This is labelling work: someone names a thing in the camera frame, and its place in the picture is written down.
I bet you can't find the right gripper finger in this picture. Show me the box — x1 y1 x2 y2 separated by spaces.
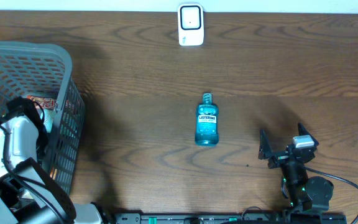
259 130 272 156
297 123 319 146

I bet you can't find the teal Listerine mouthwash bottle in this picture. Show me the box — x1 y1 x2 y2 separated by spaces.
195 92 219 146

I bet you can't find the red brown snack wrapper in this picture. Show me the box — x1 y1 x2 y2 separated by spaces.
27 95 57 110

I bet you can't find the mint green wipes pack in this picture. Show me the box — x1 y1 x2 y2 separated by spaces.
44 110 57 133

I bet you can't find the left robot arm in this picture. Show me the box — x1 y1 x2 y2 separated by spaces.
0 97 116 223

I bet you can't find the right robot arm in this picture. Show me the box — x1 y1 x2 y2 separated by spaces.
258 123 333 222

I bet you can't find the white barcode scanner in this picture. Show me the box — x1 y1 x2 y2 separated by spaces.
177 3 204 47

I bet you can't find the grey plastic basket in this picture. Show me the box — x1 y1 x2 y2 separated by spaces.
0 41 85 194

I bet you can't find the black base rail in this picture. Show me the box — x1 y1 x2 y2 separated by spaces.
114 212 347 224

